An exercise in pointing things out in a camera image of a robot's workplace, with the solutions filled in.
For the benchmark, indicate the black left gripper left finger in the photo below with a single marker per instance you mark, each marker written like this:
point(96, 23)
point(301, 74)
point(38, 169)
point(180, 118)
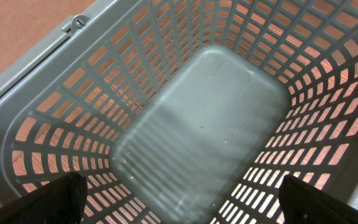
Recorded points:
point(62, 200)

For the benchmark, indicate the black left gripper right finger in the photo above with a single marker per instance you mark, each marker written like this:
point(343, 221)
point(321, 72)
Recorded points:
point(301, 203)

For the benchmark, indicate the grey plastic shopping basket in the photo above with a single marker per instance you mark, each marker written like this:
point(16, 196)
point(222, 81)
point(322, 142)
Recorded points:
point(187, 111)

